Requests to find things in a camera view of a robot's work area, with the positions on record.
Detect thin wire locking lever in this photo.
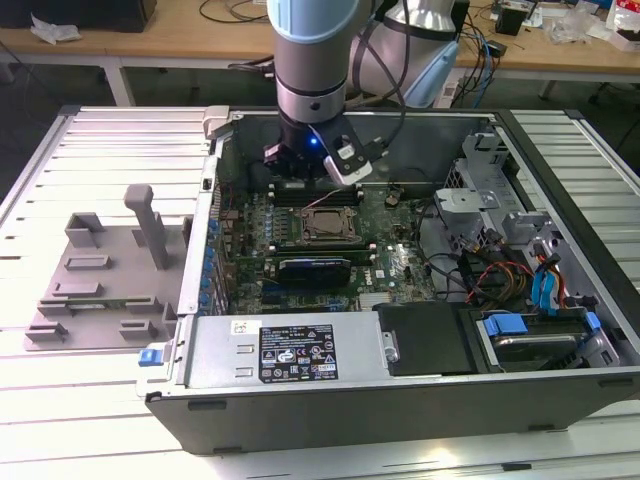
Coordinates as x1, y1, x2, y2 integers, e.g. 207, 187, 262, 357
300, 188, 348, 210

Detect metal socket cover frame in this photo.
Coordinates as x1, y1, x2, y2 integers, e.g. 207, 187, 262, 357
298, 205, 362, 242

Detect silver CPU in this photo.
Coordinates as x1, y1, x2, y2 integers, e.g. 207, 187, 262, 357
312, 213, 350, 235

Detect black RAM slot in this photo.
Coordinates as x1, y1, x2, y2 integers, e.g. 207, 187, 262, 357
270, 245, 375, 253
269, 240, 374, 248
273, 183, 361, 191
270, 250, 376, 258
272, 255, 376, 263
272, 193, 363, 201
272, 198, 364, 206
272, 188, 362, 196

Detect black graphics card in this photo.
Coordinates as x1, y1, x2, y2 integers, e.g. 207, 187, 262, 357
277, 256, 354, 291

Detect green motherboard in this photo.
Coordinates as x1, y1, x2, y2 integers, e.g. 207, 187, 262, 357
217, 184, 436, 316

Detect wooden desk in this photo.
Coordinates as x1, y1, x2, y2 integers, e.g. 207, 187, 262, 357
0, 0, 640, 99

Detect grey metal drive cage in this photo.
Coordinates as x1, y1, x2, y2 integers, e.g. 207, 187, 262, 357
432, 187, 504, 241

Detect tall black box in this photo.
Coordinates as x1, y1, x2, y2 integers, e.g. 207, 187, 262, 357
453, 0, 471, 37

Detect grey power supply unit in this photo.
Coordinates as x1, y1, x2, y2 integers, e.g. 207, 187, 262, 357
182, 314, 391, 391

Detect small black box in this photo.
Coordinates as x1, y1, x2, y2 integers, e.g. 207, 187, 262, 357
494, 3, 524, 36

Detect grey parts rack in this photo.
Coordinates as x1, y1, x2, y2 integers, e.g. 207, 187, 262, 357
23, 183, 195, 352

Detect large black box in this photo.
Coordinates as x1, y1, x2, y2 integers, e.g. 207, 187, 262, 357
0, 0, 157, 34

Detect blue disk carrier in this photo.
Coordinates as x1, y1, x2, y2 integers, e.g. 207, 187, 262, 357
483, 310, 600, 342

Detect crumpled white plastic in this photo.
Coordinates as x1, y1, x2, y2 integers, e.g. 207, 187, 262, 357
28, 12, 82, 46

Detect black grey PC case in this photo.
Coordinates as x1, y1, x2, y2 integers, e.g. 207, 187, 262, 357
134, 103, 640, 457

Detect clear plastic bags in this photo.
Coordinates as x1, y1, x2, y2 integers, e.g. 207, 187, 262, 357
547, 7, 619, 46

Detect hard disk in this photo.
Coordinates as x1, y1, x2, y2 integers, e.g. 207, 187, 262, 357
492, 333, 585, 372

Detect red white package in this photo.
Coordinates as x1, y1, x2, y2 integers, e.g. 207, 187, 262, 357
607, 0, 640, 51

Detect black cable bundle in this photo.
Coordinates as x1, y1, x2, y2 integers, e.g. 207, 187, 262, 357
417, 199, 484, 304

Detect red orange wire bundle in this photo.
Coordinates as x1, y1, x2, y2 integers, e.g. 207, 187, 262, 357
467, 259, 535, 304

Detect blue flat wire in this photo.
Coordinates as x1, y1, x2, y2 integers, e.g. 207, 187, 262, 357
547, 264, 567, 317
530, 269, 551, 315

